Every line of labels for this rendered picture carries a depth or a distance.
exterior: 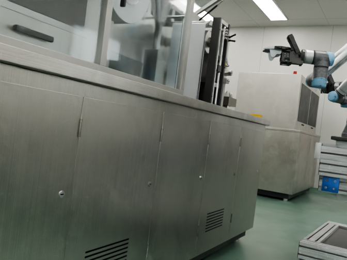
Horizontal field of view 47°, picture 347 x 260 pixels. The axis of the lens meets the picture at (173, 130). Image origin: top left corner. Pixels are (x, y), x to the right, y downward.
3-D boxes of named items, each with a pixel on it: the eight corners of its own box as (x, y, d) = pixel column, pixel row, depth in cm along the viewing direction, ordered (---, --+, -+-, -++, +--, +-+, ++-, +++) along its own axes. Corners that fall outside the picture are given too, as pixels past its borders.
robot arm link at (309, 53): (314, 47, 210) (310, 52, 218) (305, 47, 210) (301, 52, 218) (313, 61, 209) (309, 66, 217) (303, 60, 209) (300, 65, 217)
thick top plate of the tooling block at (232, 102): (228, 104, 289) (229, 96, 289) (179, 100, 308) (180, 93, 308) (235, 107, 303) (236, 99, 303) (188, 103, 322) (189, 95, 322)
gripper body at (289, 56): (280, 60, 210) (304, 63, 209) (282, 45, 211) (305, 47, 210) (278, 65, 218) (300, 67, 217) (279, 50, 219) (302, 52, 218)
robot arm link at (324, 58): (334, 66, 208) (336, 50, 208) (312, 64, 209) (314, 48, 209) (330, 69, 216) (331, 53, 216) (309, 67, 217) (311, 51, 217)
